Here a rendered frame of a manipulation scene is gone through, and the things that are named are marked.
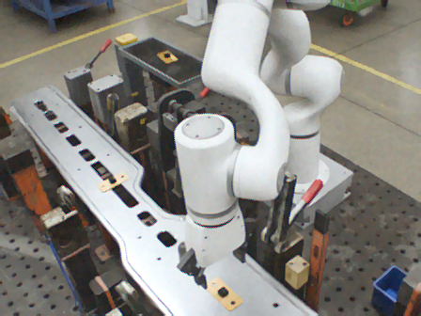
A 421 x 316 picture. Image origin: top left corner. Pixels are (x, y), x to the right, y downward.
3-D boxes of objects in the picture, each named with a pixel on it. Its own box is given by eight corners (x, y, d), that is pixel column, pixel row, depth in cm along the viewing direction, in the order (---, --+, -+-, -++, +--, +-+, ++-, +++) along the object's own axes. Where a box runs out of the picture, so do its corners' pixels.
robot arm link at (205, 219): (218, 170, 78) (219, 183, 80) (175, 195, 74) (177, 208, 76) (251, 195, 73) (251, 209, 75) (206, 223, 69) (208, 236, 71)
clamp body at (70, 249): (70, 300, 127) (28, 214, 103) (105, 278, 133) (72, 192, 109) (85, 321, 122) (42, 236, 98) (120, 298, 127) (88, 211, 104)
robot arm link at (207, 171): (249, 182, 75) (195, 174, 77) (246, 114, 66) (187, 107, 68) (233, 219, 69) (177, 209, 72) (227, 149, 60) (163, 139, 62)
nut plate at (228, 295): (203, 286, 93) (202, 283, 92) (217, 276, 95) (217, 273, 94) (229, 312, 88) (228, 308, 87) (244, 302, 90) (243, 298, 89)
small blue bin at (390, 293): (366, 303, 123) (371, 284, 117) (387, 284, 128) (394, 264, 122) (396, 327, 117) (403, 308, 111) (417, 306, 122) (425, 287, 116)
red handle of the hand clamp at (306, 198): (263, 234, 94) (312, 173, 94) (268, 238, 96) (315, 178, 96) (278, 245, 92) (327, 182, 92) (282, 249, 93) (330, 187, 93)
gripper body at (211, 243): (223, 180, 79) (226, 225, 87) (173, 208, 75) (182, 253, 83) (252, 202, 75) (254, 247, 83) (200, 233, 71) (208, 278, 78)
